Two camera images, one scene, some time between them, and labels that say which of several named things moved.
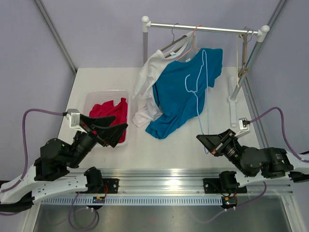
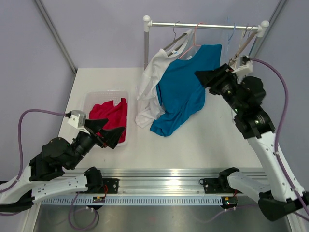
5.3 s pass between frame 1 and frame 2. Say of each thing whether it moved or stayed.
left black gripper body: stayed
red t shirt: stayed
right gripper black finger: moved
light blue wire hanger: moved
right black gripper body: moved
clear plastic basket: stayed
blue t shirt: stayed
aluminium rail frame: stayed
